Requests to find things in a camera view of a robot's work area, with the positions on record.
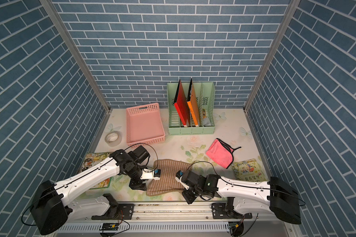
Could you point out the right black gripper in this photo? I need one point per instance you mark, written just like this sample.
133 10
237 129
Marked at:
188 198

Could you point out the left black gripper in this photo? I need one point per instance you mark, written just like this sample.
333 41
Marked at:
139 184

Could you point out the brown striped dishcloth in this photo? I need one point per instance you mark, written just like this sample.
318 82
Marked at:
167 182

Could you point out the pink and grey dishcloth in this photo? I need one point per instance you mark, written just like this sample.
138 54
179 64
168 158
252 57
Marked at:
221 153

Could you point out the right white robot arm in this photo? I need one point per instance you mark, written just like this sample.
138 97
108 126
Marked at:
242 197

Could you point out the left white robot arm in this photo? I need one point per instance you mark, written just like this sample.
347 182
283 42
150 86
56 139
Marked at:
54 204

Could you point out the clear tape roll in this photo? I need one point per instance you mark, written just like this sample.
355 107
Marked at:
113 139

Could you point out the left illustrated picture book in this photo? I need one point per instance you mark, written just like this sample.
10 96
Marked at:
92 159

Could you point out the illustrated picture book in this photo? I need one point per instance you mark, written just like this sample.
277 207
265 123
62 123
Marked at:
248 170
92 159

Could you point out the small black circuit board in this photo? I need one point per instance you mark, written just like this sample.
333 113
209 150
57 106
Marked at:
112 227

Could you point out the right illustrated picture book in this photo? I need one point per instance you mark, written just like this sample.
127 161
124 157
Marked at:
248 170

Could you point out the pink plastic basket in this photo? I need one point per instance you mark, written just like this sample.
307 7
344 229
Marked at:
144 124

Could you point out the light blue cloth in organizer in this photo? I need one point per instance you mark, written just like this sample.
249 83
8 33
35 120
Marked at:
206 121

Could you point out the yellow packet in organizer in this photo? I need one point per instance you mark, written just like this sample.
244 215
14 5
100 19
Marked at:
204 113

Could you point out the orange folder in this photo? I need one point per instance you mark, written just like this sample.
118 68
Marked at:
193 105

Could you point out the red folder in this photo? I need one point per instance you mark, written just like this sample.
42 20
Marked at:
181 106

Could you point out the green file organizer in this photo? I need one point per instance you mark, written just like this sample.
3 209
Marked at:
205 95

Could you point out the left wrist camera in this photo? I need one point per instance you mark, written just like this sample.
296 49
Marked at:
151 174

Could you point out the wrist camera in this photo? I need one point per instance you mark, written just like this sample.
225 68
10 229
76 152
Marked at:
151 174
181 177

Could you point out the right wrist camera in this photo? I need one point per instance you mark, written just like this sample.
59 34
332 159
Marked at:
181 177

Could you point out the aluminium mounting rail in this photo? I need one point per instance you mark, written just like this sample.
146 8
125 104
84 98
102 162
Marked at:
170 211

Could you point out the white slotted cable duct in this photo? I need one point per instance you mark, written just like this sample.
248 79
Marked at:
148 227

